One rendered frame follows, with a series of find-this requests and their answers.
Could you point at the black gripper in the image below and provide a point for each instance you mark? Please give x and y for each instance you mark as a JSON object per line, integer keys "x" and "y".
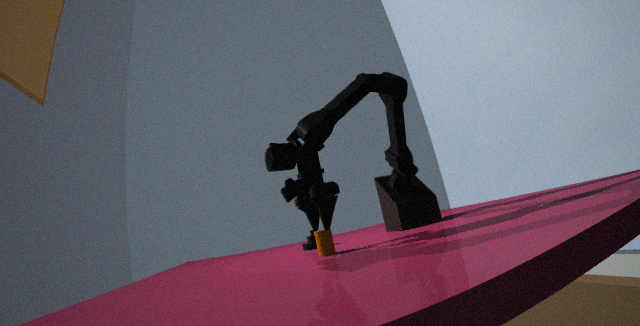
{"x": 320, "y": 200}

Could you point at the orange knob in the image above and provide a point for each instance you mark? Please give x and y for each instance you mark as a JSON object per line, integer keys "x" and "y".
{"x": 325, "y": 243}

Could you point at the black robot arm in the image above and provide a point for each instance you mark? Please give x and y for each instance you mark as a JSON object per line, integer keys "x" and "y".
{"x": 316, "y": 127}

